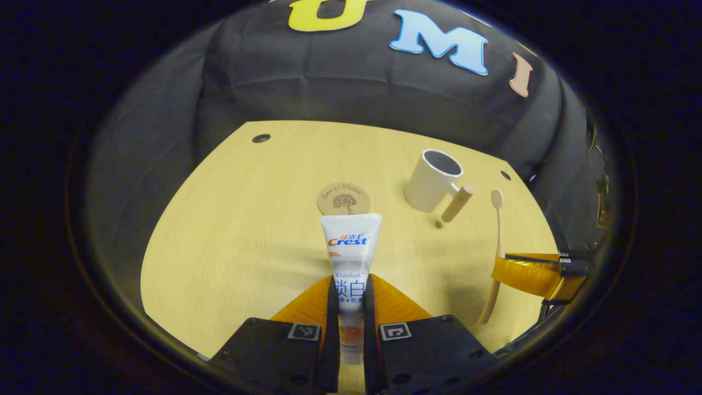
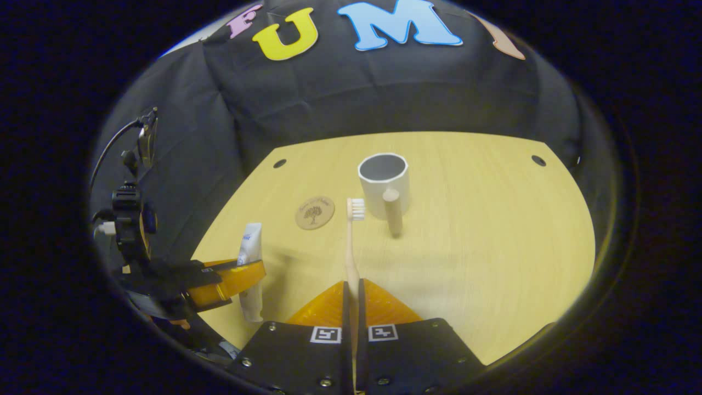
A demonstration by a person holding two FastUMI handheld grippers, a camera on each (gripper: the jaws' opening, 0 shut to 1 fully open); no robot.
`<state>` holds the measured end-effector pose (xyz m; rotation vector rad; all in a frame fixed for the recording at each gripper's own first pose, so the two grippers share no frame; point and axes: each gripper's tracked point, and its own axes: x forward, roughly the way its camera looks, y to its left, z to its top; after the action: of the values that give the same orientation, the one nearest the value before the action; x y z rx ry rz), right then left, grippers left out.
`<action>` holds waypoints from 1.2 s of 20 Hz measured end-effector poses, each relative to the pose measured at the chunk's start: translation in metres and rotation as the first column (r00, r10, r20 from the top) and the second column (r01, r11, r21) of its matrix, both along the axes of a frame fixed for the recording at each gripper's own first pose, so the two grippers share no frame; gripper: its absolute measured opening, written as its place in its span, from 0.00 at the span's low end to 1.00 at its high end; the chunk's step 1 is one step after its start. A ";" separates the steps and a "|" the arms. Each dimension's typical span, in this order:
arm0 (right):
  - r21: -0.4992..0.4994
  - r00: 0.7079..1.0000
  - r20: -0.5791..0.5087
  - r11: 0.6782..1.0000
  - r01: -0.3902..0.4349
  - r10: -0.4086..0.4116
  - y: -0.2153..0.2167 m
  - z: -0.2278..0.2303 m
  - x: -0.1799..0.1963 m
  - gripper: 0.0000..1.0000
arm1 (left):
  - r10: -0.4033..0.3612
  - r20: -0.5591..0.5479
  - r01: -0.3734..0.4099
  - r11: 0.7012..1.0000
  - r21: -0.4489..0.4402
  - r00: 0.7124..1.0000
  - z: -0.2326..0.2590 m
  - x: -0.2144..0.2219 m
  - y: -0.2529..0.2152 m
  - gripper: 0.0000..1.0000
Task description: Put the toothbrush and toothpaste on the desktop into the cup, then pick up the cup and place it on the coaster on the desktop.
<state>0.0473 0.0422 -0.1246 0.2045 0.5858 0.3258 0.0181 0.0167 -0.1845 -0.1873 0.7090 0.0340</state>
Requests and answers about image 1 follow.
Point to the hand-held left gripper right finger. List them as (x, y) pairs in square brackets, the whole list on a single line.
[(370, 340)]

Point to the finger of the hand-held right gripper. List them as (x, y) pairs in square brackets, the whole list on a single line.
[(526, 274)]

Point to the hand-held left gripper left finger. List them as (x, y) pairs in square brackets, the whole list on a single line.
[(332, 340)]

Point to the beige toothbrush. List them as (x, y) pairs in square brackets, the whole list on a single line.
[(498, 219)]

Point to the white toothpaste tube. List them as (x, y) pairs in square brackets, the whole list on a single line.
[(351, 247)]

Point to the round brown wooden coaster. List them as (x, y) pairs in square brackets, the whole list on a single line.
[(344, 198)]

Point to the dark metal stand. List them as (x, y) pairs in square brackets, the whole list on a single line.
[(600, 181)]

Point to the black backdrop cloth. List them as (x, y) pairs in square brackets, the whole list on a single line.
[(329, 82)]

